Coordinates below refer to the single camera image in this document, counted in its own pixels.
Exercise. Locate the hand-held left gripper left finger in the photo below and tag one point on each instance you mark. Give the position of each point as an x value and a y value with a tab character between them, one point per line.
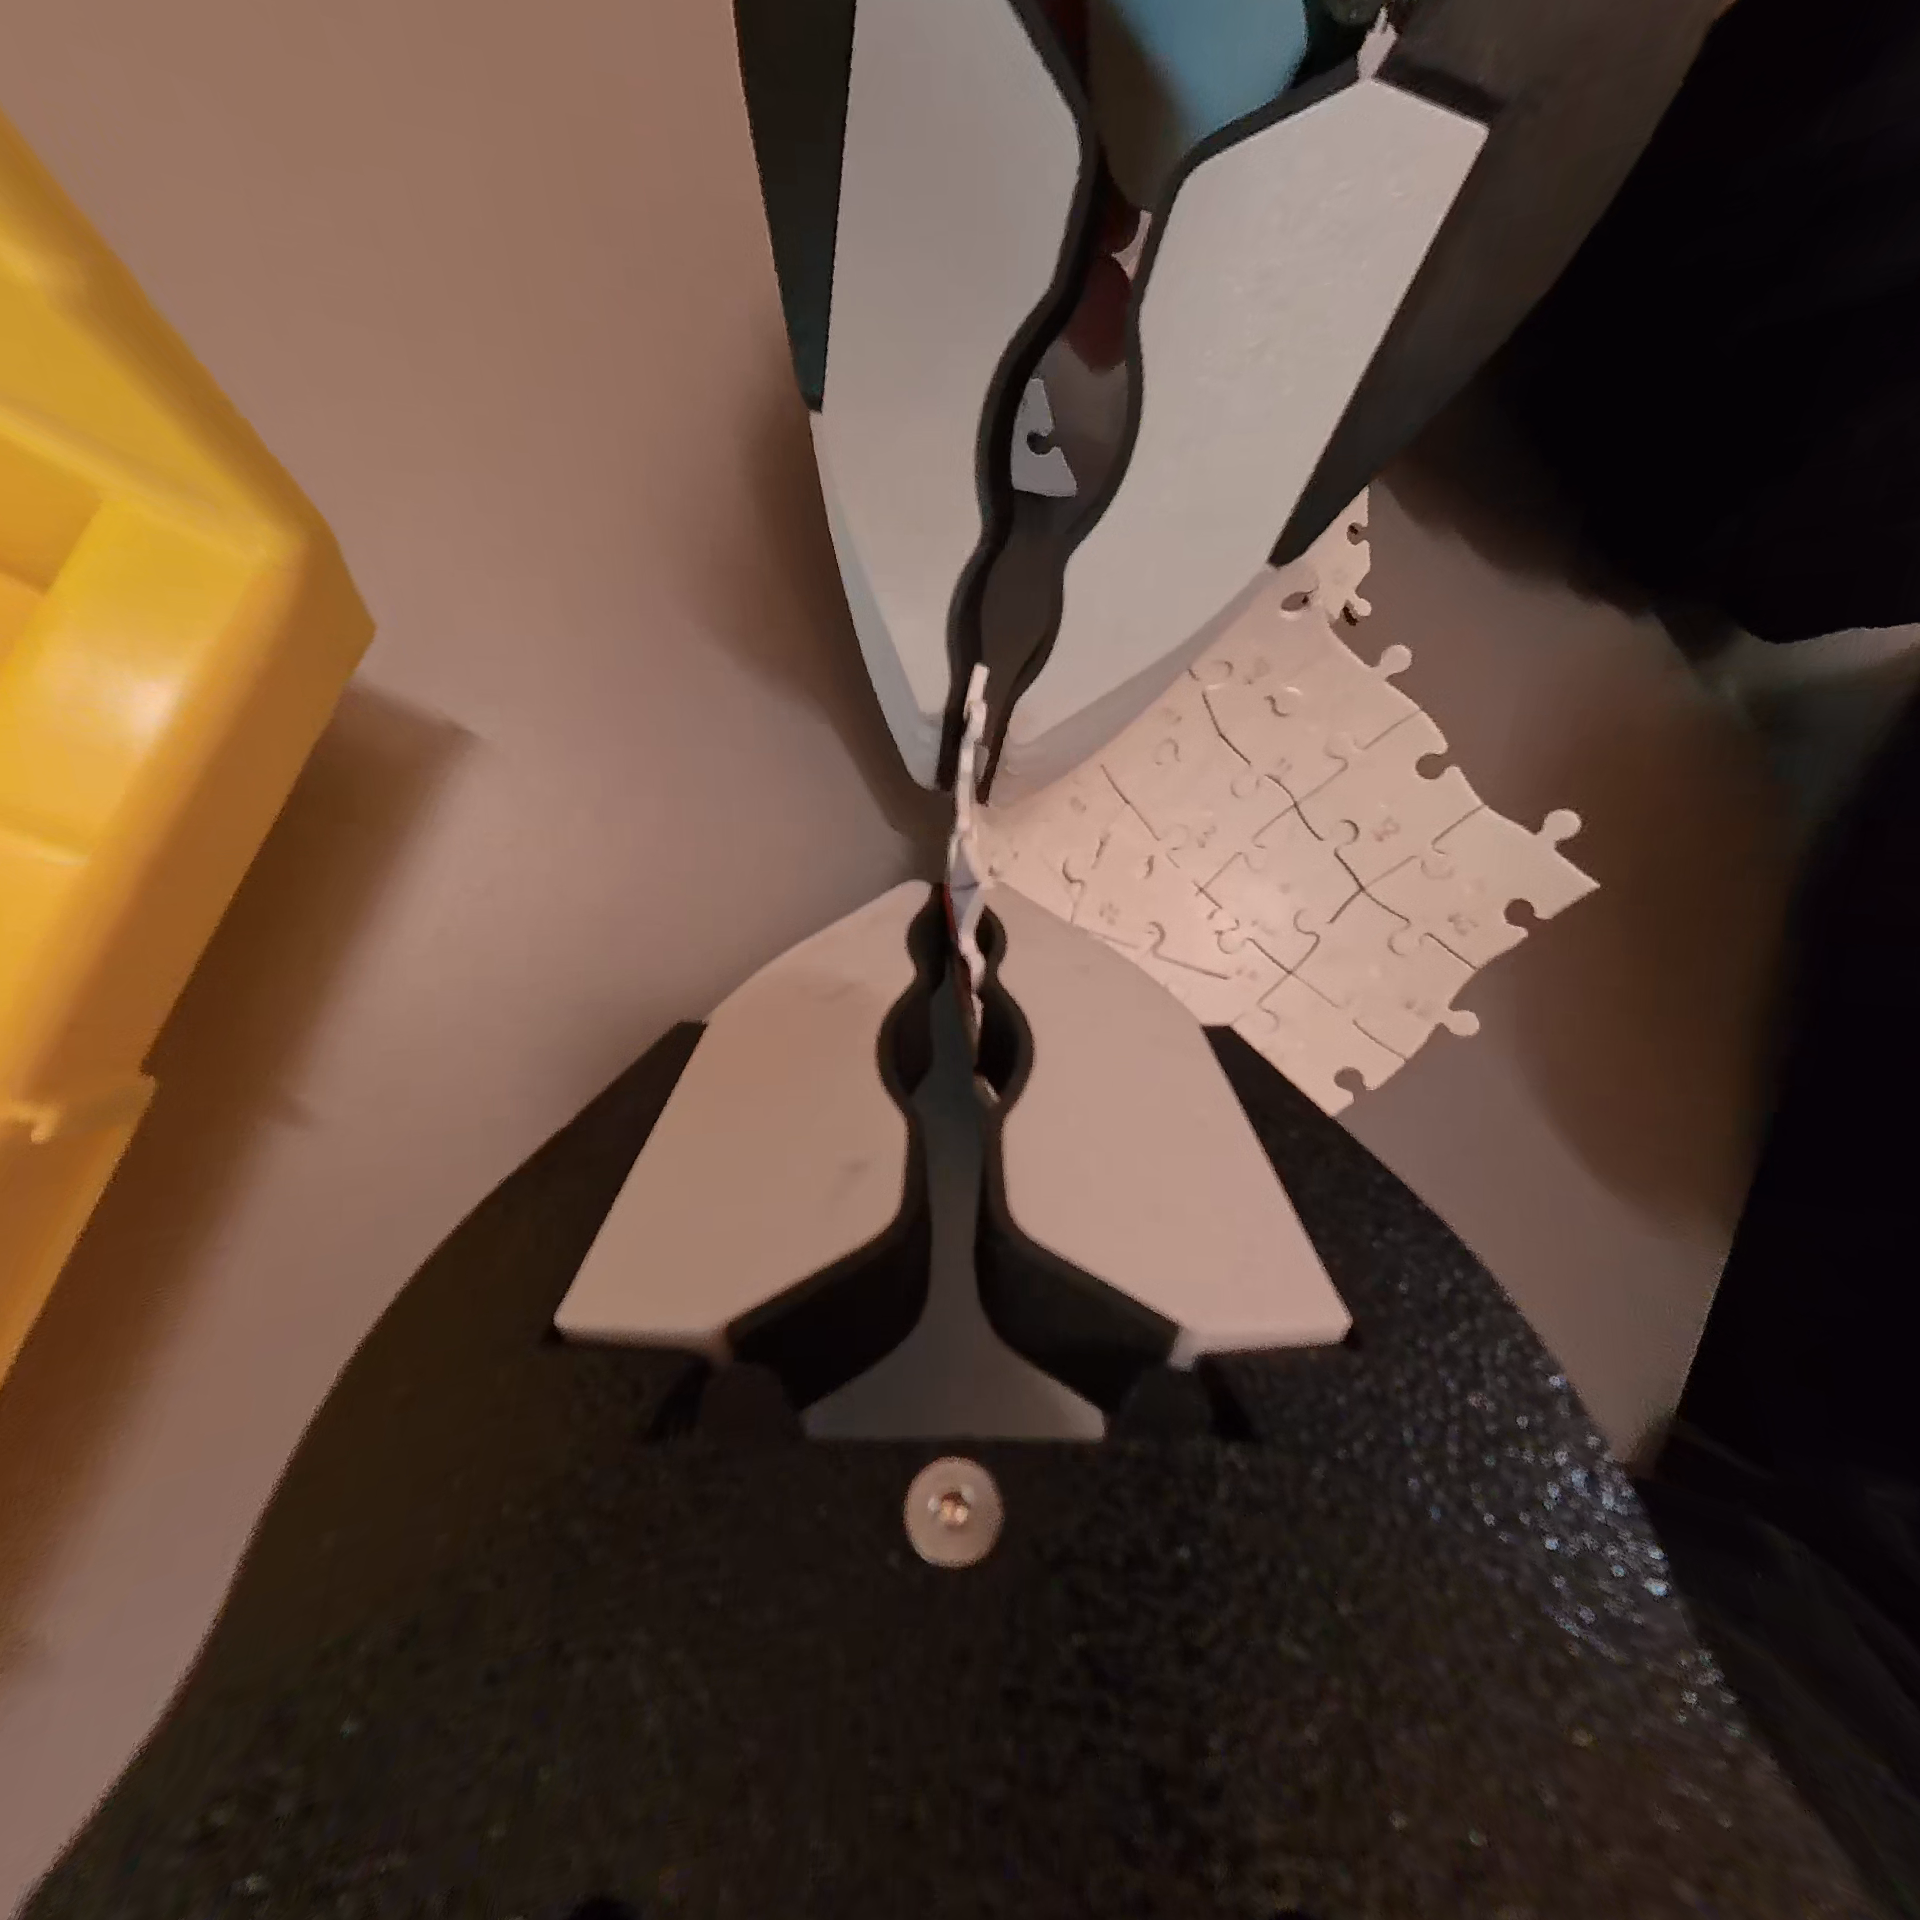
764	1172

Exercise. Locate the partly built white puzzle ball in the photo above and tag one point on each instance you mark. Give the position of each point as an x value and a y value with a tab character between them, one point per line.
1320	902

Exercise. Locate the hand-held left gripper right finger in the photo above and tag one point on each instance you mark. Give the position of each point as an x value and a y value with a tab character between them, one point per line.
1154	1186

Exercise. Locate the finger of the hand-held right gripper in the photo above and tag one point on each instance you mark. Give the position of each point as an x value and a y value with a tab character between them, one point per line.
1276	347
930	301

